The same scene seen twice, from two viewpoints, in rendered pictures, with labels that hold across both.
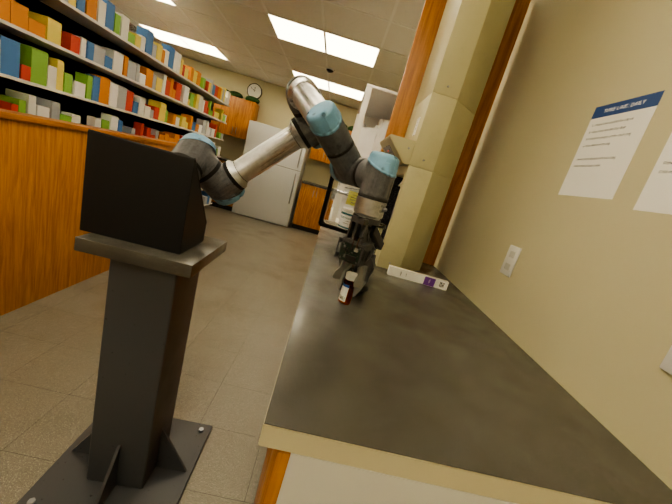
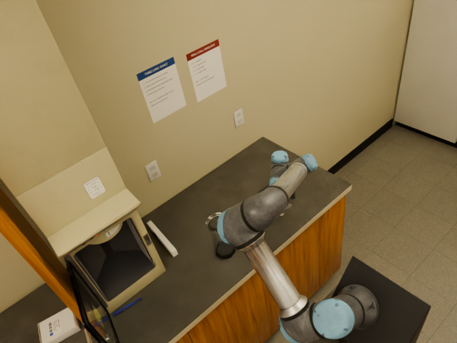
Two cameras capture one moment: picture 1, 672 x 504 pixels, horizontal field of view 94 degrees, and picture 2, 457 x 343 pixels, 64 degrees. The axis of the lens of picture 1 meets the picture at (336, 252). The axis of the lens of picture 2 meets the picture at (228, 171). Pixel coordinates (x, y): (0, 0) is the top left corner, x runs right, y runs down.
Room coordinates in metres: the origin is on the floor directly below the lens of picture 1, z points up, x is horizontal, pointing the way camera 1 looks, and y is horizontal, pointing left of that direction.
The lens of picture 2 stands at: (1.58, 0.93, 2.42)
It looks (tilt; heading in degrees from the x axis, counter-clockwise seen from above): 41 degrees down; 242
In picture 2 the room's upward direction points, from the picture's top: 12 degrees counter-clockwise
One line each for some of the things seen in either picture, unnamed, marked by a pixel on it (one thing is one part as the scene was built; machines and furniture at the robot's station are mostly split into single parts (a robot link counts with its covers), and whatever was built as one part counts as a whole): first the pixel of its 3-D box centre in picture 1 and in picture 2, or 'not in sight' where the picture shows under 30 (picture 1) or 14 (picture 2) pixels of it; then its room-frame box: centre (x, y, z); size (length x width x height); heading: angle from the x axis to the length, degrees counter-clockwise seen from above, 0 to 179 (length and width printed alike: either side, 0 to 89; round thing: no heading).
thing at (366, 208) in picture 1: (370, 208); not in sight; (0.79, -0.05, 1.23); 0.08 x 0.08 x 0.05
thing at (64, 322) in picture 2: not in sight; (58, 327); (1.94, -0.26, 0.96); 0.16 x 0.12 x 0.04; 174
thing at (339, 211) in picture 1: (353, 198); (97, 317); (1.75, -0.01, 1.19); 0.30 x 0.01 x 0.40; 84
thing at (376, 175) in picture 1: (378, 176); (279, 164); (0.79, -0.05, 1.31); 0.09 x 0.08 x 0.11; 44
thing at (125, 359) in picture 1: (144, 366); not in sight; (0.98, 0.55, 0.45); 0.48 x 0.48 x 0.90; 5
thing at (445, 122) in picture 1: (420, 190); (94, 225); (1.59, -0.31, 1.33); 0.32 x 0.25 x 0.77; 4
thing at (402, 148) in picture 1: (393, 152); (100, 228); (1.58, -0.13, 1.46); 0.32 x 0.12 x 0.10; 4
